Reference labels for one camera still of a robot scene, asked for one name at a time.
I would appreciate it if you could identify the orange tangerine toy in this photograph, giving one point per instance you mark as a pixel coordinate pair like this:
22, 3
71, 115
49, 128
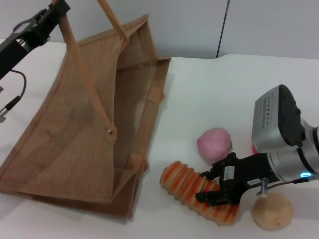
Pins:
254, 149

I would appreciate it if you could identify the brown jute tote bag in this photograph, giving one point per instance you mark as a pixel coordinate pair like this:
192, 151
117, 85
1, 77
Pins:
74, 139

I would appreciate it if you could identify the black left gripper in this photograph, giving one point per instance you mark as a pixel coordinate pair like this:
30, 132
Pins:
10, 54

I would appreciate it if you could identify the pink peach toy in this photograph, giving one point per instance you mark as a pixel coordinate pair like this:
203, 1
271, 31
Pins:
213, 145

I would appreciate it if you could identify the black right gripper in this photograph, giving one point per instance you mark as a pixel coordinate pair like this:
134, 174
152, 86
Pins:
251, 171

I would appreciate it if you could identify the silver black wrist camera box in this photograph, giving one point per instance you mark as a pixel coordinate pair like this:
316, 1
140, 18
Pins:
276, 119

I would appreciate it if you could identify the orange striped long bread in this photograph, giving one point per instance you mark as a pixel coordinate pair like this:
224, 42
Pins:
182, 183

